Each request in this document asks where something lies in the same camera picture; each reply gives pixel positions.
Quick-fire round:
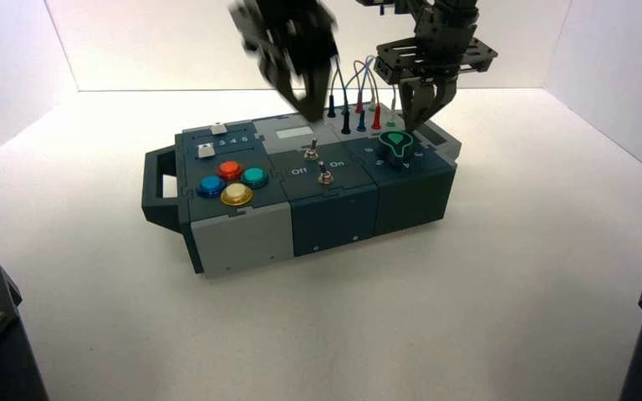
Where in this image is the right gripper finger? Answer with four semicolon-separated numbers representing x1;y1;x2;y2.
400;81;429;134
416;76;458;132

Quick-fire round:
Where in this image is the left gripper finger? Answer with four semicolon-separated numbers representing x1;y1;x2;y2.
301;58;336;124
267;69;310;117

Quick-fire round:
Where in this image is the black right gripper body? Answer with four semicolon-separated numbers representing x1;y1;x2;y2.
374;23;498;85

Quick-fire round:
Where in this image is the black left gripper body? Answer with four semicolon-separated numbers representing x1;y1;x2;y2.
229;0;339;84

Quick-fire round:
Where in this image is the black green rotary knob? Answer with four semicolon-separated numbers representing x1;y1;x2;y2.
377;130;415;170

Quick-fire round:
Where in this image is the green round push button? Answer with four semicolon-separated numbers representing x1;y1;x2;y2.
240;167;270;190

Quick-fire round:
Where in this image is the red round push button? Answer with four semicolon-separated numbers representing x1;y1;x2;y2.
216;160;245;183

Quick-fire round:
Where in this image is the yellow round push button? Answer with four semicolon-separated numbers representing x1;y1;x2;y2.
220;183;254;208

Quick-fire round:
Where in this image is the blue round push button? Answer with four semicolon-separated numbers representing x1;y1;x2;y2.
196;175;227;200

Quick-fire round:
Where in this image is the grey and teal control box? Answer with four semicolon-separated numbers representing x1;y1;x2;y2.
141;108;463;277

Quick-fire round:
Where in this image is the dark grey jumper wire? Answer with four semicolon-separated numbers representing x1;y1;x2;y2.
329;58;351;112

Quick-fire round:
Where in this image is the red jumper wire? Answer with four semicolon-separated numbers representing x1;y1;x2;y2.
353;59;381;109

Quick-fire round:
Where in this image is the blue jumper wire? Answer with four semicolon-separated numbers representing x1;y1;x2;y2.
349;55;376;112

